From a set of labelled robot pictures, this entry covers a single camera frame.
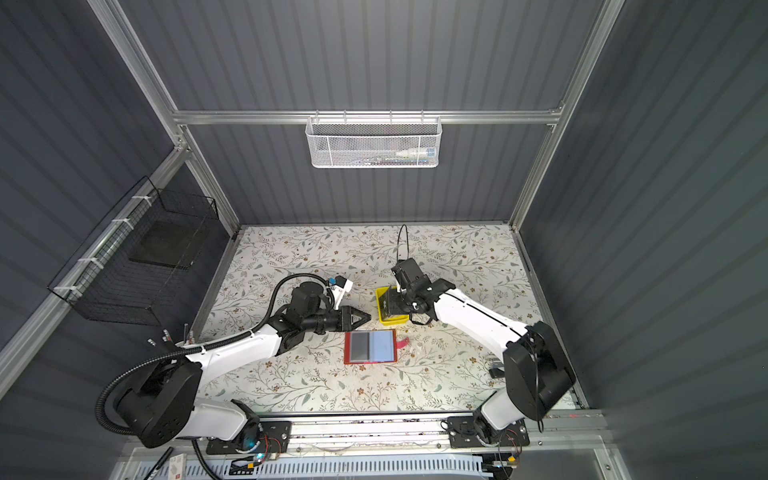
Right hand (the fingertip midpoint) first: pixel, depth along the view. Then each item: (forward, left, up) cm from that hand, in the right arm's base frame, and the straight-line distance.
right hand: (393, 304), depth 86 cm
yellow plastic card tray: (0, -3, -10) cm, 11 cm away
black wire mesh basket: (-1, +64, +20) cm, 67 cm away
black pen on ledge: (-38, +56, -9) cm, 68 cm away
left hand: (-5, +6, +2) cm, 8 cm away
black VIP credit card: (-4, -1, +8) cm, 9 cm away
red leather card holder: (-8, +7, -10) cm, 15 cm away
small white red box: (-38, +51, -8) cm, 64 cm away
